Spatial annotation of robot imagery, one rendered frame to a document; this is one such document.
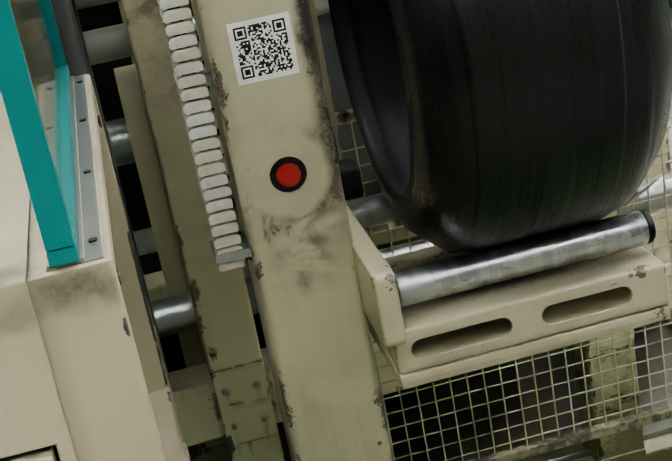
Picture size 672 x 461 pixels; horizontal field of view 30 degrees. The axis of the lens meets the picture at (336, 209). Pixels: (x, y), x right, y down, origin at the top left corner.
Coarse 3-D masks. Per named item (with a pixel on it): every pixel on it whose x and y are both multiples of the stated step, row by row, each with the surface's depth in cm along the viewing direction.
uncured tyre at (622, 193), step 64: (384, 0) 186; (448, 0) 132; (512, 0) 132; (576, 0) 133; (640, 0) 135; (384, 64) 187; (448, 64) 134; (512, 64) 133; (576, 64) 135; (640, 64) 136; (384, 128) 183; (448, 128) 137; (512, 128) 136; (576, 128) 138; (640, 128) 141; (384, 192) 172; (448, 192) 143; (512, 192) 142; (576, 192) 146
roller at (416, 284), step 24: (624, 216) 158; (648, 216) 158; (528, 240) 157; (552, 240) 156; (576, 240) 156; (600, 240) 157; (624, 240) 157; (648, 240) 158; (432, 264) 155; (456, 264) 155; (480, 264) 155; (504, 264) 155; (528, 264) 156; (552, 264) 157; (408, 288) 153; (432, 288) 154; (456, 288) 155
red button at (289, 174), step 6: (282, 168) 153; (288, 168) 153; (294, 168) 153; (276, 174) 153; (282, 174) 153; (288, 174) 153; (294, 174) 153; (300, 174) 154; (282, 180) 153; (288, 180) 153; (294, 180) 153; (288, 186) 154
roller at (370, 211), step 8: (352, 200) 181; (360, 200) 180; (368, 200) 180; (376, 200) 180; (384, 200) 180; (352, 208) 179; (360, 208) 179; (368, 208) 180; (376, 208) 180; (384, 208) 180; (360, 216) 179; (368, 216) 180; (376, 216) 180; (384, 216) 180; (392, 216) 180; (368, 224) 180; (376, 224) 181
